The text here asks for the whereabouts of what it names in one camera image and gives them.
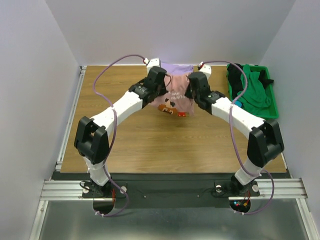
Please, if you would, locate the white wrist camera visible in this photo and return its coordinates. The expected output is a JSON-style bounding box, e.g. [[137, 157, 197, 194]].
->
[[143, 57, 161, 73], [197, 61, 212, 79]]

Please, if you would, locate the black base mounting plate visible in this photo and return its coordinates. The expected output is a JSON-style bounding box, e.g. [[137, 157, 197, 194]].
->
[[80, 173, 260, 211]]

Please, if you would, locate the left aluminium rail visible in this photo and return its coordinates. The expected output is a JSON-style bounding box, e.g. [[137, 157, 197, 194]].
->
[[40, 66, 87, 202]]

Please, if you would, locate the green plastic bin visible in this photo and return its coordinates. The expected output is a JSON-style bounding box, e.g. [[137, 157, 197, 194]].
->
[[227, 67, 279, 119]]

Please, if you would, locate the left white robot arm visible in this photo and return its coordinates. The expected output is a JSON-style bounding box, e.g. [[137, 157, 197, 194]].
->
[[74, 66, 167, 197]]

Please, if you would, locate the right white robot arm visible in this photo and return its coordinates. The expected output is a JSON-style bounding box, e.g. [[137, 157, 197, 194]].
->
[[187, 71, 285, 195]]

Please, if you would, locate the pink printed t shirt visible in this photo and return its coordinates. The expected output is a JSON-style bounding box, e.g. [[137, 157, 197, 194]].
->
[[149, 73, 194, 117]]

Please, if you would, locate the purple t shirt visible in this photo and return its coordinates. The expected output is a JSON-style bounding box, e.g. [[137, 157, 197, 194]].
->
[[161, 62, 194, 75]]

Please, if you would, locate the black t shirt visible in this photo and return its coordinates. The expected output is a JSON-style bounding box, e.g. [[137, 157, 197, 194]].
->
[[226, 63, 274, 96]]

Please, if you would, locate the green t shirt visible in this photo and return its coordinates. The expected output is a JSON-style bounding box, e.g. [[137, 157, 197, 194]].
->
[[238, 64, 272, 116]]

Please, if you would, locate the blue garment in bin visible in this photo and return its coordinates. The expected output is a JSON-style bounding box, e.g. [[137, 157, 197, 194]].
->
[[234, 100, 243, 108]]

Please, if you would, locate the right aluminium rail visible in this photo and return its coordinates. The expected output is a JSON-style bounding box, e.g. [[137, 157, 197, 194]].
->
[[228, 177, 310, 201]]

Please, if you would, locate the aluminium rail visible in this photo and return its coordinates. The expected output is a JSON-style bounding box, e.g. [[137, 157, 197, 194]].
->
[[228, 177, 310, 201], [40, 66, 87, 202]]

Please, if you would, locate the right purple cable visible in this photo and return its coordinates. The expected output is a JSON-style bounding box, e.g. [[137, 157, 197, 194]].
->
[[198, 60, 275, 216]]

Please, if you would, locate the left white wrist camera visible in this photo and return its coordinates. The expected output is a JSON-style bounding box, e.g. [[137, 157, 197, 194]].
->
[[143, 57, 161, 73]]

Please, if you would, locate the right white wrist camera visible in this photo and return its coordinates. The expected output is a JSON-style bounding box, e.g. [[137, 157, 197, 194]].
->
[[197, 61, 212, 79]]

